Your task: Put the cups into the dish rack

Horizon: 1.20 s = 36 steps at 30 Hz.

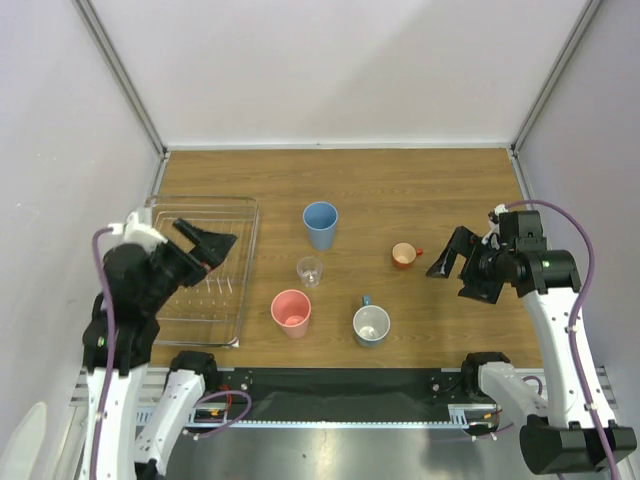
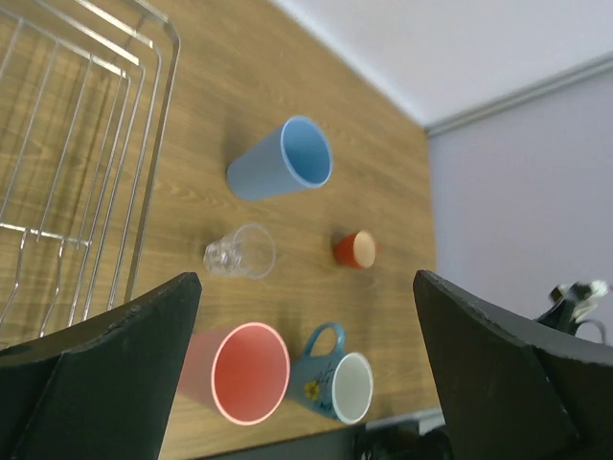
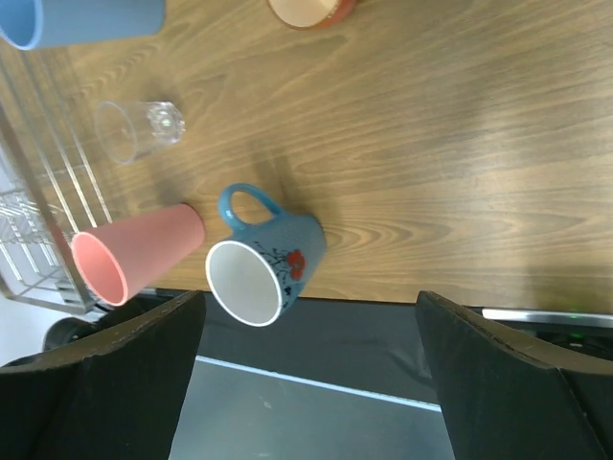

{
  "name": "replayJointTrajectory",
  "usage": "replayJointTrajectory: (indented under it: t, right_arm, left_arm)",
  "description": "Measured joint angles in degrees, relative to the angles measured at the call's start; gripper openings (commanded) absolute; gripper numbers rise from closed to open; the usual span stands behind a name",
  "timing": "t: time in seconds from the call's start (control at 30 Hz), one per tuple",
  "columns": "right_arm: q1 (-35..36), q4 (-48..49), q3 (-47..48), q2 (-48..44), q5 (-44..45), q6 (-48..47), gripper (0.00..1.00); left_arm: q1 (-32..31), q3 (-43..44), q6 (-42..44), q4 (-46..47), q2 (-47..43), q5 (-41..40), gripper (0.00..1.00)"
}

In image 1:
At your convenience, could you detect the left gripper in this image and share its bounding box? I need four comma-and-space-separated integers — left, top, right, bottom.
142, 215, 237, 308

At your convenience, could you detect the small orange cup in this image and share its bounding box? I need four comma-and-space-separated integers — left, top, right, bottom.
391, 242, 424, 269

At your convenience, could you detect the clear plastic cup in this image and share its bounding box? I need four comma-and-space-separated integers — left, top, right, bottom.
296, 257, 323, 288

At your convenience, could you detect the purple cable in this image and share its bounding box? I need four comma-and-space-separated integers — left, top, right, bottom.
504, 199, 621, 480
91, 225, 251, 480

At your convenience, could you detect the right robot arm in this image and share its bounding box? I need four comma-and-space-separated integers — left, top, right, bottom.
426, 226, 637, 478

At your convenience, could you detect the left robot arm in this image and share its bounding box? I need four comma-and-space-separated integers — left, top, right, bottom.
79, 212, 237, 479

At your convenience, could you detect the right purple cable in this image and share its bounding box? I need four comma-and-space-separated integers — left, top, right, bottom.
504, 199, 621, 480

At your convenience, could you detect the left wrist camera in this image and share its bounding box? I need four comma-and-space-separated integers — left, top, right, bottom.
108, 207, 168, 253

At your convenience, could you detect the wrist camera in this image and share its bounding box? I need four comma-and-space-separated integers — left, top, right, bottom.
108, 207, 168, 253
482, 204, 547, 252

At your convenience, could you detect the teal ceramic mug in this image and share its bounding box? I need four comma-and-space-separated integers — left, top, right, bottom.
352, 295, 391, 348

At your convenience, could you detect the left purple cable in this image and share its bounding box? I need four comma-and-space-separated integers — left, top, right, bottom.
91, 225, 251, 480

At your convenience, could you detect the aluminium frame rail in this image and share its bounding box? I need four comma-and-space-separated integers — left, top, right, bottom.
69, 367, 614, 431

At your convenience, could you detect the blue plastic cup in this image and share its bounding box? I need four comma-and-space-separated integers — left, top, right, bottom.
302, 201, 339, 251

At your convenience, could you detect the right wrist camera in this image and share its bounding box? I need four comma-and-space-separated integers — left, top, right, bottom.
482, 204, 547, 252

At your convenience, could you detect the pink plastic cup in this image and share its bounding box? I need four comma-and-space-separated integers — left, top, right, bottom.
271, 289, 312, 339

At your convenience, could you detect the wire dish rack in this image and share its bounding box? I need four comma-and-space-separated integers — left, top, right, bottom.
142, 194, 262, 350

